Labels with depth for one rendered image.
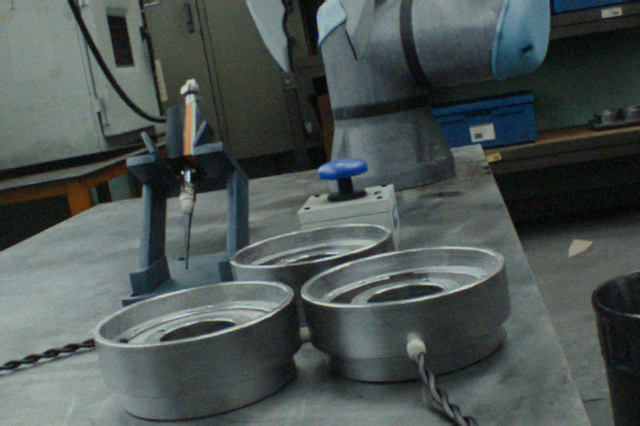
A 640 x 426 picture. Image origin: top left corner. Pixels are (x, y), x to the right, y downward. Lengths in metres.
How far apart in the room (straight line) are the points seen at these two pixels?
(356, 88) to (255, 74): 3.35
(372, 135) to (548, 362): 0.60
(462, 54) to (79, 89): 1.94
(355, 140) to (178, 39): 3.47
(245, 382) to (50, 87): 2.42
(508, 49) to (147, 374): 0.62
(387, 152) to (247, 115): 3.39
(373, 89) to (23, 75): 1.97
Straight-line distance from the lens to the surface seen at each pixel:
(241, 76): 4.35
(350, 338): 0.41
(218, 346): 0.40
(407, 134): 0.98
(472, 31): 0.94
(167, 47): 4.44
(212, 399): 0.42
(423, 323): 0.40
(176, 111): 0.71
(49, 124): 2.81
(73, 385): 0.52
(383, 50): 0.97
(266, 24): 0.59
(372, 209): 0.66
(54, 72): 2.79
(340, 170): 0.67
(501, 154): 3.92
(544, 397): 0.38
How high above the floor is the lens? 0.95
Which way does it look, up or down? 10 degrees down
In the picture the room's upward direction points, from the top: 10 degrees counter-clockwise
